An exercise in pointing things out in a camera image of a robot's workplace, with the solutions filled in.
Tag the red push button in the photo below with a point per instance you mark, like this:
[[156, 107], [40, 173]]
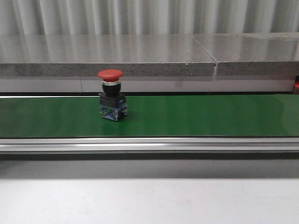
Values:
[[112, 103]]

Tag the green conveyor belt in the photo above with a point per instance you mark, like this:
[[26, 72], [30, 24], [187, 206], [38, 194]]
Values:
[[215, 123]]

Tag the grey stone counter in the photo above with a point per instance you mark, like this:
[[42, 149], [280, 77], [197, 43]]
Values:
[[229, 63]]

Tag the red plastic tray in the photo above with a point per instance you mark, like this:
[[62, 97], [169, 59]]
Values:
[[296, 86]]

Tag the white pleated curtain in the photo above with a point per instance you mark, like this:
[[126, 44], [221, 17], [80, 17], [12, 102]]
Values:
[[120, 17]]

